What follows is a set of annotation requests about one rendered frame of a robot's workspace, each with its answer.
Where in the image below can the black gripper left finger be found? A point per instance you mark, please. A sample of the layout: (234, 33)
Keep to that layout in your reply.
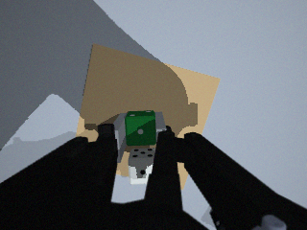
(36, 192)

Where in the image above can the tan flat mat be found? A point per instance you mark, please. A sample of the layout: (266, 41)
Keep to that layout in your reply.
(119, 82)

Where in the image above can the black die with white pips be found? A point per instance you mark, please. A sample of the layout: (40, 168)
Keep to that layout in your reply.
(217, 222)

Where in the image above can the green die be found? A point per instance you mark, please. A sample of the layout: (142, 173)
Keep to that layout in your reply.
(140, 128)

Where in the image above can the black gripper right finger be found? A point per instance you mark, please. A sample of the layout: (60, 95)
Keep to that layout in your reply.
(239, 199)

